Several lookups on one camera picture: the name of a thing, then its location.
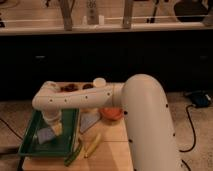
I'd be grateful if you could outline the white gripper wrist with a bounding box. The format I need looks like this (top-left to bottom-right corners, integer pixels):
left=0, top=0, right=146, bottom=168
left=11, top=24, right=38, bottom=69
left=42, top=110, right=63, bottom=136

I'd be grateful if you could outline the blue sponge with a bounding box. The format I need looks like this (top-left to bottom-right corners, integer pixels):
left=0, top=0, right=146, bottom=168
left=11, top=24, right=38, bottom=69
left=37, top=128, right=55, bottom=144

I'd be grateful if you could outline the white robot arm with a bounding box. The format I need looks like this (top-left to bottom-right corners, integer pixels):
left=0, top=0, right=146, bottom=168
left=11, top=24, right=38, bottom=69
left=32, top=74, right=183, bottom=171

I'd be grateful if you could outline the green plastic tray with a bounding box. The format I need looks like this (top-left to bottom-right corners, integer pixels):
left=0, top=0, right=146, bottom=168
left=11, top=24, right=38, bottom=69
left=18, top=109, right=79, bottom=157

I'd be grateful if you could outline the grey triangular cloth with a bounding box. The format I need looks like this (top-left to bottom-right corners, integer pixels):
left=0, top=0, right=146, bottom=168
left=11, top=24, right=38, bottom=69
left=80, top=112, right=101, bottom=133

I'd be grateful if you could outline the brown round dish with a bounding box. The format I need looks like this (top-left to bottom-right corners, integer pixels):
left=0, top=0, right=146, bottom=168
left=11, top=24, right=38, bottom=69
left=61, top=84, right=78, bottom=92

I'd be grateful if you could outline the yellow corn toy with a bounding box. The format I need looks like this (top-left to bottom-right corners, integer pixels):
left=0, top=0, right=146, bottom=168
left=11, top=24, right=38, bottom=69
left=84, top=134, right=101, bottom=158

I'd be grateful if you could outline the dark round dish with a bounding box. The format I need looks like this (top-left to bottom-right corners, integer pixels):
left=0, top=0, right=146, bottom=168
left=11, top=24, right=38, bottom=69
left=83, top=84, right=94, bottom=89

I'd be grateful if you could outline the orange bowl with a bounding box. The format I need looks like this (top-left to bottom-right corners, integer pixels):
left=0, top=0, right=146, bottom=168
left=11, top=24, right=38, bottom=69
left=99, top=108, right=122, bottom=121

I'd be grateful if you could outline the white cup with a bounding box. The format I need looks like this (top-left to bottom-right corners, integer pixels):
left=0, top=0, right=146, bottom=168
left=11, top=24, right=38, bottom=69
left=93, top=77, right=106, bottom=87

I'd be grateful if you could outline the white remote-like device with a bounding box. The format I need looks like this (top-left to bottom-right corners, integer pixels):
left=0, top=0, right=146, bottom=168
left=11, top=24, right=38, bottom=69
left=86, top=0, right=99, bottom=25

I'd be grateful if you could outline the dark blue floor device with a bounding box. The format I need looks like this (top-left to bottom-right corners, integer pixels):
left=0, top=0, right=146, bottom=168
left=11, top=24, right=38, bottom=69
left=186, top=91, right=211, bottom=108

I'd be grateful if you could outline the black cable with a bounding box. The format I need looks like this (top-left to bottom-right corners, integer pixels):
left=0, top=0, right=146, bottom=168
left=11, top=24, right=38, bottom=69
left=179, top=104, right=197, bottom=154

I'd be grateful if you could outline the white bar rail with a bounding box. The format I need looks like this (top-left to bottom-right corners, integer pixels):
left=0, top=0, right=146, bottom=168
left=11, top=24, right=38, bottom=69
left=0, top=22, right=213, bottom=35

